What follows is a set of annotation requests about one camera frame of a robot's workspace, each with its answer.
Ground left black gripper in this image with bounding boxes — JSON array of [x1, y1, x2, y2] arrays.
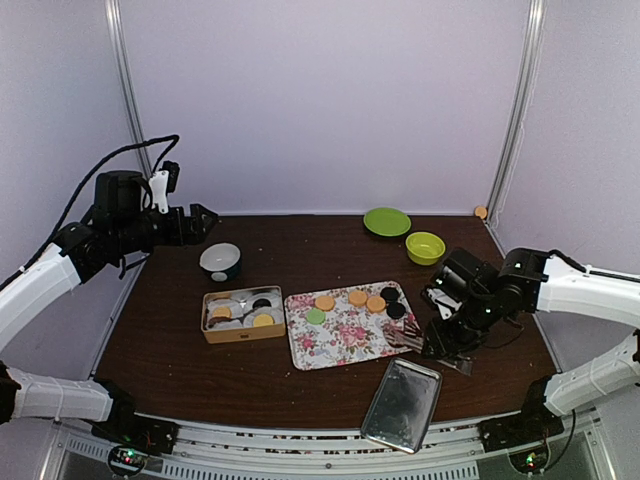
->
[[113, 202, 218, 255]]

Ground metal tongs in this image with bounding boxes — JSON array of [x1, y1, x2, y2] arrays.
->
[[382, 323, 473, 376]]

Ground silver metal tin lid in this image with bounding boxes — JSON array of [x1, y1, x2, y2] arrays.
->
[[360, 358, 442, 454]]

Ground tan biscuit cookie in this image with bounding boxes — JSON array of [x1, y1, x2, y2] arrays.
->
[[209, 306, 233, 323], [348, 289, 368, 307], [314, 295, 335, 312], [253, 313, 275, 328]]

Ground beige cookie tin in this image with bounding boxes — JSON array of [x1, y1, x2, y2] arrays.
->
[[201, 286, 286, 344]]

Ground floral rectangular tray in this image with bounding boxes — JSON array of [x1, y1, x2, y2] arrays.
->
[[284, 280, 416, 371]]

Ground black sandwich cookie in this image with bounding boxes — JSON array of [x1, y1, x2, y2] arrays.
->
[[252, 297, 272, 309], [380, 286, 400, 303], [386, 302, 406, 320]]

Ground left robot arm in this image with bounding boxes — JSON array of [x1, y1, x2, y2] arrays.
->
[[1, 161, 218, 444]]

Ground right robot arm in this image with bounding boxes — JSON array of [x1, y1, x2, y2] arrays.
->
[[421, 248, 639, 442]]

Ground white and dark bowl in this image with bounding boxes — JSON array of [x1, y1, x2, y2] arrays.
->
[[199, 243, 242, 283]]

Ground green bowl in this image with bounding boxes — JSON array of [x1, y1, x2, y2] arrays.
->
[[405, 232, 446, 266]]

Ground green plate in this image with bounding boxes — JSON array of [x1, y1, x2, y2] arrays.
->
[[363, 207, 412, 237]]

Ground green cookie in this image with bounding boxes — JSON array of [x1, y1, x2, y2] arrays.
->
[[306, 308, 326, 325]]

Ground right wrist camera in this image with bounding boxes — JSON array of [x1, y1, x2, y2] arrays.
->
[[421, 287, 462, 320]]

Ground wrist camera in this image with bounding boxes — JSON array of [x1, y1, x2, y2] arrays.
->
[[148, 160, 180, 215], [421, 287, 462, 320]]

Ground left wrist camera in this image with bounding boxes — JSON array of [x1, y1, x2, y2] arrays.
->
[[148, 160, 180, 215]]

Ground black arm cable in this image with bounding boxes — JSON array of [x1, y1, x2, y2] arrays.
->
[[0, 133, 180, 291]]

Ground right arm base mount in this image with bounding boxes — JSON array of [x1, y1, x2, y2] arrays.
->
[[477, 387, 564, 452]]

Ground front aluminium rail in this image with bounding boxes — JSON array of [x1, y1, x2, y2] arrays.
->
[[39, 419, 616, 480]]

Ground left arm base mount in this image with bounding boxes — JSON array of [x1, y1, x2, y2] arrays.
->
[[89, 379, 179, 456]]

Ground right aluminium frame post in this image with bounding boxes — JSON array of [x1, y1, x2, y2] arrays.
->
[[486, 0, 547, 230]]

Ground aluminium frame post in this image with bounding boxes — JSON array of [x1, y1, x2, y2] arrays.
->
[[103, 0, 164, 214], [486, 0, 547, 230]]

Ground left aluminium frame post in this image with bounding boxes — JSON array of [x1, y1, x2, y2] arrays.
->
[[103, 0, 164, 214]]

